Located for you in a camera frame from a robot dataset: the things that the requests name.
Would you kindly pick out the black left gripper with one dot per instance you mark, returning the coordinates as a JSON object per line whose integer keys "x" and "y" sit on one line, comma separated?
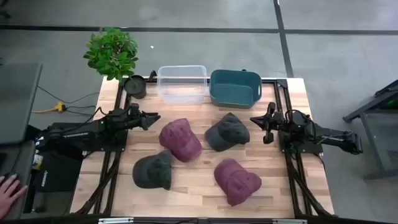
{"x": 140, "y": 120}

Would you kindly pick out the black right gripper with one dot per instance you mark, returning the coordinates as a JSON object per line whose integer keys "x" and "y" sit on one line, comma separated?
{"x": 275, "y": 123}

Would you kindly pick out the maroon baseball cap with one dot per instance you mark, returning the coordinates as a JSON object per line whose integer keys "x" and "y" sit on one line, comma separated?
{"x": 236, "y": 182}
{"x": 180, "y": 140}

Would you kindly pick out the dark grey baseball cap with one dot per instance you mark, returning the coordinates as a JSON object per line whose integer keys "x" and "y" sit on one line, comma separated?
{"x": 152, "y": 171}
{"x": 227, "y": 132}

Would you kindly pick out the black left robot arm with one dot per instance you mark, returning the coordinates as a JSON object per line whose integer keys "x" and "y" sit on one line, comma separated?
{"x": 81, "y": 132}

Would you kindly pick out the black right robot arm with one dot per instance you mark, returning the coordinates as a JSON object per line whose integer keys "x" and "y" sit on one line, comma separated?
{"x": 335, "y": 137}

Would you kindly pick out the teal plastic bin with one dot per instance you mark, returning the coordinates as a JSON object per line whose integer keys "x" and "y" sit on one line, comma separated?
{"x": 233, "y": 93}

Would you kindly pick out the clear plastic bin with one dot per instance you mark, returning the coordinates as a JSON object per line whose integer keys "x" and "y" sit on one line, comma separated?
{"x": 182, "y": 93}

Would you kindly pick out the small black clamp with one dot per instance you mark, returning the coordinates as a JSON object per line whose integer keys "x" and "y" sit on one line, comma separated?
{"x": 152, "y": 76}

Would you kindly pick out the green potted plant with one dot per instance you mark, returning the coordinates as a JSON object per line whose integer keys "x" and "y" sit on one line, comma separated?
{"x": 112, "y": 53}

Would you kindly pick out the black controller box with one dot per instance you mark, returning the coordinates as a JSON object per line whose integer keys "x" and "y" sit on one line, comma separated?
{"x": 59, "y": 174}

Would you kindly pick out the white yellow small container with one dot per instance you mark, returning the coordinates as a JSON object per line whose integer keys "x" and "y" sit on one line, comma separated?
{"x": 38, "y": 161}

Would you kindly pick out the grey metal cart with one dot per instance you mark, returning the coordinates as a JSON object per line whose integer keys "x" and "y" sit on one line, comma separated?
{"x": 382, "y": 140}

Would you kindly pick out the grey side desk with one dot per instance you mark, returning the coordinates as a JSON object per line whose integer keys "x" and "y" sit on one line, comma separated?
{"x": 27, "y": 155}

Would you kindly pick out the dark grey monitor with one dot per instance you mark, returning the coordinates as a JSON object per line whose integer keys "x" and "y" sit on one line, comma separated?
{"x": 15, "y": 102}

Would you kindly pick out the person's hand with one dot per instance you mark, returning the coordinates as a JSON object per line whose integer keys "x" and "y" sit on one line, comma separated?
{"x": 9, "y": 196}

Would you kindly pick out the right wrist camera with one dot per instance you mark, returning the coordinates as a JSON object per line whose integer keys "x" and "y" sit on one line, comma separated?
{"x": 271, "y": 109}

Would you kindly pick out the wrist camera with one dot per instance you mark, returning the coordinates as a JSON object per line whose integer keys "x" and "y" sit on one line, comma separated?
{"x": 271, "y": 109}
{"x": 134, "y": 109}

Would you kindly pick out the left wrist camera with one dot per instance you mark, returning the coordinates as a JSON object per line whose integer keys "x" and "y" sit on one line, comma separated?
{"x": 134, "y": 109}

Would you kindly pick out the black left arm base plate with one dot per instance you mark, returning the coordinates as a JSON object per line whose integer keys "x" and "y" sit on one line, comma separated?
{"x": 121, "y": 146}

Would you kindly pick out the black metal table frame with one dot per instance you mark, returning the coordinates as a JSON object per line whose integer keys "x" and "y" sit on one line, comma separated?
{"x": 116, "y": 161}

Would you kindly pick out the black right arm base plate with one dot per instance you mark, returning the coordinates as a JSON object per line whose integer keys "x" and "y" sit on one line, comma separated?
{"x": 314, "y": 148}

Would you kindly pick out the silver metal bracket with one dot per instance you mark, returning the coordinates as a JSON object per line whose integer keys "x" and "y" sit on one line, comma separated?
{"x": 289, "y": 221}
{"x": 115, "y": 221}

